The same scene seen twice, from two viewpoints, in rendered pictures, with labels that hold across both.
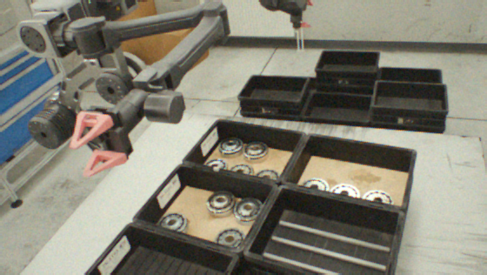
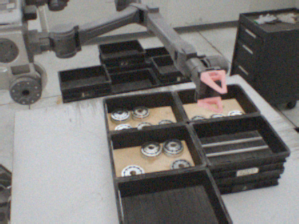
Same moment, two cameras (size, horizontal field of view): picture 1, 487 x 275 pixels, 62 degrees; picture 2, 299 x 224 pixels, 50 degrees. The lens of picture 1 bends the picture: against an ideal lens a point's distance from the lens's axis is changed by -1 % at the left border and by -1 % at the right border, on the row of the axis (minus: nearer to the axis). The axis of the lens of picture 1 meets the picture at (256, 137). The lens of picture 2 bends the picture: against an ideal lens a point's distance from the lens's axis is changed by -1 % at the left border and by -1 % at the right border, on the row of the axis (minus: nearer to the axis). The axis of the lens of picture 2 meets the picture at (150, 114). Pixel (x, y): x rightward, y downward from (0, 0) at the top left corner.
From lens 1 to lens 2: 91 cm
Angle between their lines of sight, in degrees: 32
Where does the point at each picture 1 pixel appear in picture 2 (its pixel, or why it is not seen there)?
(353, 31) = not seen: hidden behind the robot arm
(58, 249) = not seen: outside the picture
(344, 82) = (125, 63)
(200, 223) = (147, 167)
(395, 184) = (233, 107)
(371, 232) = (245, 133)
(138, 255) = (125, 203)
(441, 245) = not seen: hidden behind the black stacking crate
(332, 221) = (221, 135)
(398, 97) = (165, 66)
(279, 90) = (82, 79)
